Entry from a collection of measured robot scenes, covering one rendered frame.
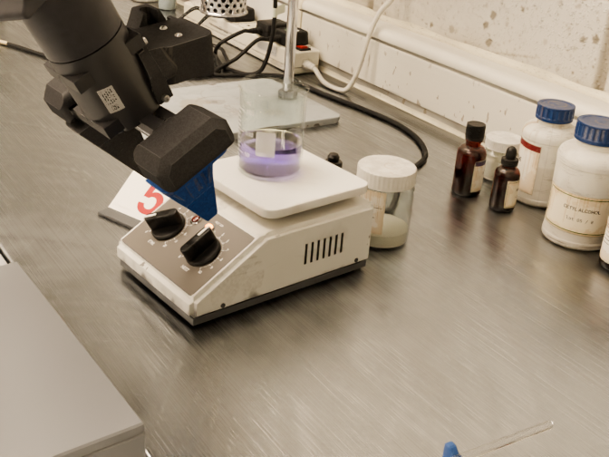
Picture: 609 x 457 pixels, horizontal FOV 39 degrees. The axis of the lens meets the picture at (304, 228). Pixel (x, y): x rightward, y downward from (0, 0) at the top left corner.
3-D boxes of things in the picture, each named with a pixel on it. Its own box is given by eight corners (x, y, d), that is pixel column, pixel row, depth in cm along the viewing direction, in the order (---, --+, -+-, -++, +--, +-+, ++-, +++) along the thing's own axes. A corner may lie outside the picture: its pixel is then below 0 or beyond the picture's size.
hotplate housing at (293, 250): (192, 333, 70) (193, 246, 67) (115, 267, 79) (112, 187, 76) (387, 264, 83) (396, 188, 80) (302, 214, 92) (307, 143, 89)
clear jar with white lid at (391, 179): (381, 220, 92) (389, 150, 89) (420, 242, 88) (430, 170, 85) (337, 232, 89) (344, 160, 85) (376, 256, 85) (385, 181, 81)
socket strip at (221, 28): (291, 75, 139) (293, 49, 137) (182, 20, 168) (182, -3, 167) (319, 72, 142) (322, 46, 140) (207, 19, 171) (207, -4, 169)
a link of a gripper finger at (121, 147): (82, 137, 66) (142, 90, 68) (62, 122, 69) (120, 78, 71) (125, 199, 71) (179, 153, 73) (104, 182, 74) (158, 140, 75)
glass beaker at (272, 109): (316, 180, 79) (323, 91, 76) (257, 192, 76) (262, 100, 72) (275, 154, 84) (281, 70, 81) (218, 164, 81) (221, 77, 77)
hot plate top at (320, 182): (268, 222, 72) (268, 212, 71) (190, 173, 80) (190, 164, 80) (372, 192, 79) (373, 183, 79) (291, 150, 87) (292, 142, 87)
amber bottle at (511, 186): (485, 209, 97) (496, 147, 94) (491, 200, 99) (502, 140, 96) (511, 215, 96) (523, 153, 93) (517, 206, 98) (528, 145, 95)
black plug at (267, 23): (256, 39, 143) (256, 26, 142) (243, 33, 146) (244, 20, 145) (292, 36, 147) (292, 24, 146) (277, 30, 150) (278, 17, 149)
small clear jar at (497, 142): (502, 169, 109) (509, 129, 106) (524, 182, 105) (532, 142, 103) (471, 171, 107) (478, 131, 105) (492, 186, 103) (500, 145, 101)
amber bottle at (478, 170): (449, 195, 100) (460, 126, 96) (451, 184, 103) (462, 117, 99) (479, 199, 99) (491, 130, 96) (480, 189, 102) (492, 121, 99)
